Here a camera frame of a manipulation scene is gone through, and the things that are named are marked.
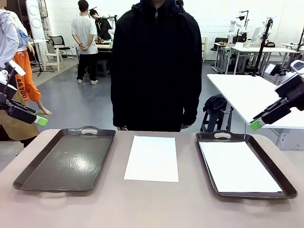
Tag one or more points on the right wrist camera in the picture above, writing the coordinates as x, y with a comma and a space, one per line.
275, 69

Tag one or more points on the person in brown skirt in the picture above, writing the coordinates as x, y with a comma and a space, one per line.
7, 35

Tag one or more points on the black bag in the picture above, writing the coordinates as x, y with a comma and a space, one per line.
216, 102

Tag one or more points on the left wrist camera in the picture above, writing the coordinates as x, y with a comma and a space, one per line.
16, 69

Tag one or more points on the black swivel chair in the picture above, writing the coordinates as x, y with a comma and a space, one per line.
219, 41

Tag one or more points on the person right forearm black sleeve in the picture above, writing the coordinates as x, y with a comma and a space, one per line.
120, 107

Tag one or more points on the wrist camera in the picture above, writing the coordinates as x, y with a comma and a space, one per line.
275, 69
16, 69

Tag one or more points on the person left hand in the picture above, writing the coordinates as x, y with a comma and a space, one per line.
185, 126

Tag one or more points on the brown plastic tray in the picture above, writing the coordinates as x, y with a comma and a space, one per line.
269, 166
59, 164

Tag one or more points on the grey step stool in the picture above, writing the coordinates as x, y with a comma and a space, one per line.
213, 121

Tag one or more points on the person right hand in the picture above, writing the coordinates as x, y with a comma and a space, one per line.
123, 128

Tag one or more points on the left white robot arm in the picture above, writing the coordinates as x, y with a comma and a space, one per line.
2, 76

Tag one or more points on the white A4 paper stack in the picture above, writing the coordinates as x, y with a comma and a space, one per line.
152, 159
237, 166

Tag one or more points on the white robot arm with camera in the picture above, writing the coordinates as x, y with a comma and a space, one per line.
231, 31

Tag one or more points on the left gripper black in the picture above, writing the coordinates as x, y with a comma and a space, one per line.
4, 99

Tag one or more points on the large white table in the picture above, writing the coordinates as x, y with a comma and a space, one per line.
237, 95

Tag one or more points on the person left forearm black sleeve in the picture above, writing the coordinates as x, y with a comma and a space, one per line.
191, 104

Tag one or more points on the black office chair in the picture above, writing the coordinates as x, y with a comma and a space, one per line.
58, 42

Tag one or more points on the white wooden chair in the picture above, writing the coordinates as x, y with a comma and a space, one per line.
53, 55

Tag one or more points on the black tripod pole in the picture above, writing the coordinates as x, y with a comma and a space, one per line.
260, 54

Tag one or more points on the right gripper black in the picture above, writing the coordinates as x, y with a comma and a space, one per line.
294, 91

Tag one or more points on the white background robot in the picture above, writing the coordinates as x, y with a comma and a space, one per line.
111, 26

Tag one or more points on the cluttered background workbench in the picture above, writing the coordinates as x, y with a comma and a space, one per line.
104, 46

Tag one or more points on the white monitor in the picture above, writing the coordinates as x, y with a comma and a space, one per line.
256, 35

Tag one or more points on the white background desk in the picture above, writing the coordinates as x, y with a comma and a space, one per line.
261, 49

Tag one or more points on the small grey stool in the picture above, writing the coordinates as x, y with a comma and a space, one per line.
103, 67

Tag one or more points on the tall white air conditioner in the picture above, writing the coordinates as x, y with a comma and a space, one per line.
35, 23

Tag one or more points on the person in black top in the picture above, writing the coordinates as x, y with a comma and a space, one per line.
99, 28

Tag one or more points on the person in black hooded jacket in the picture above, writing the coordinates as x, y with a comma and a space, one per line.
156, 59

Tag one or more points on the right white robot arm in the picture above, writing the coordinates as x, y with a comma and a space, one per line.
298, 65

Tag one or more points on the man in white T-shirt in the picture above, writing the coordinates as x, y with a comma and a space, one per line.
84, 31

